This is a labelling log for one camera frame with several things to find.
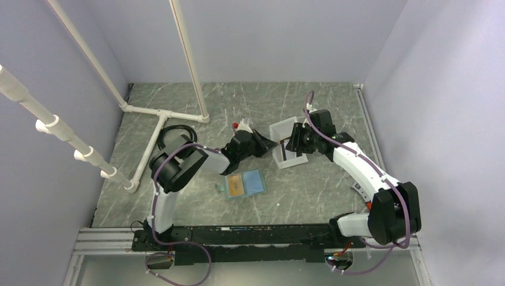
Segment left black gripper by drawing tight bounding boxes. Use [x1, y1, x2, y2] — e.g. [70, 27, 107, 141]
[238, 129, 278, 163]

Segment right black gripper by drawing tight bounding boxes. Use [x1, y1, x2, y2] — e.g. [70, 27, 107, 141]
[285, 122, 320, 154]

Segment clear plastic bin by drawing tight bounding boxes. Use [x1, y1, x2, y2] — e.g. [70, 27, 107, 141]
[269, 116, 308, 169]

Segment gold credit card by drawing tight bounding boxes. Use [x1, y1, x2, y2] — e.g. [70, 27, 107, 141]
[226, 174, 245, 198]

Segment green card holder wallet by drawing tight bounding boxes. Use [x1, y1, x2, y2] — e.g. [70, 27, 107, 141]
[215, 169, 267, 200]

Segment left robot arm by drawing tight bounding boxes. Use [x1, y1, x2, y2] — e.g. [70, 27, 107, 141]
[144, 128, 278, 250]

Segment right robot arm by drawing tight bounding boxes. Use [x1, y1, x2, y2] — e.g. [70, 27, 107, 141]
[286, 91, 422, 248]

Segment stack of credit cards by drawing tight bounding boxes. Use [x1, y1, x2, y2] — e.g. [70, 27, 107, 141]
[279, 138, 289, 161]

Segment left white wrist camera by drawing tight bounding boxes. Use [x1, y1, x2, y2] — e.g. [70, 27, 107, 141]
[232, 118, 253, 135]

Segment aluminium rail right side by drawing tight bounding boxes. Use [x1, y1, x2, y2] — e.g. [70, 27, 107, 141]
[352, 83, 421, 251]

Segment coiled black cable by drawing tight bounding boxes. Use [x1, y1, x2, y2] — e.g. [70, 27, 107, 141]
[157, 124, 198, 153]

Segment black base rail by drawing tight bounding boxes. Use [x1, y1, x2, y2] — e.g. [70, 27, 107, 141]
[132, 223, 365, 266]

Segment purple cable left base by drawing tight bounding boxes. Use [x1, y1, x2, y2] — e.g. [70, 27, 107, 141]
[144, 237, 217, 286]

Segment purple cable base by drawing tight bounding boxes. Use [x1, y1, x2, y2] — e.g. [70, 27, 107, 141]
[326, 237, 411, 276]
[144, 237, 217, 286]

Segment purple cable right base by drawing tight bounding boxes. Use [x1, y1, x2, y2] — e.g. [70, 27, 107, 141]
[326, 237, 411, 276]

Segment white pvc pipe frame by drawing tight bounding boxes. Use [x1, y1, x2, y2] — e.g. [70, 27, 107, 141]
[1, 1, 210, 193]

